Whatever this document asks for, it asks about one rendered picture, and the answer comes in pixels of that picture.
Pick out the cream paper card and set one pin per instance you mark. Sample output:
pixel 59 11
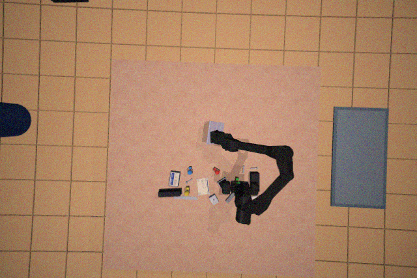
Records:
pixel 203 186

